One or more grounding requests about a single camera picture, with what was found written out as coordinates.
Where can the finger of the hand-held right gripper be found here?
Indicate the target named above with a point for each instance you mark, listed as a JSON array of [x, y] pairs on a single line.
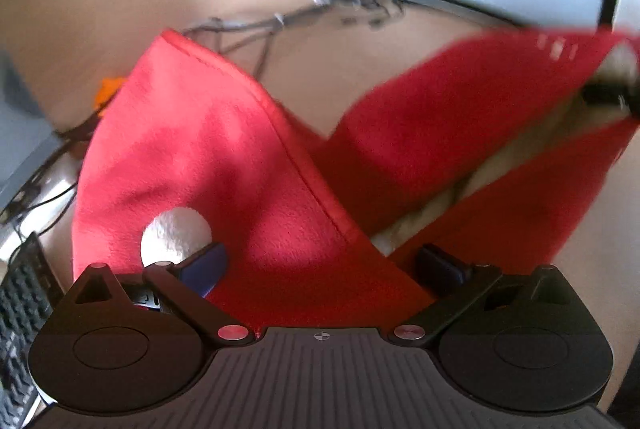
[[611, 93]]

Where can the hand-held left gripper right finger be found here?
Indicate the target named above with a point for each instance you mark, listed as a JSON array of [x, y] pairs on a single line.
[[439, 270]]

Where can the orange object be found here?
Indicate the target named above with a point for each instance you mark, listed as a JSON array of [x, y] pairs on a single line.
[[107, 91]]

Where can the red fleece hoodie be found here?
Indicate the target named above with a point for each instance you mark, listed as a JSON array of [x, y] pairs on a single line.
[[240, 169]]

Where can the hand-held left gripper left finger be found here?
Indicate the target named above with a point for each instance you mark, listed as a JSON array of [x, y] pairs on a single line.
[[206, 265]]

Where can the black keyboard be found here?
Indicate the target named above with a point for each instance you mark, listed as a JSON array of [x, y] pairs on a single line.
[[22, 324]]

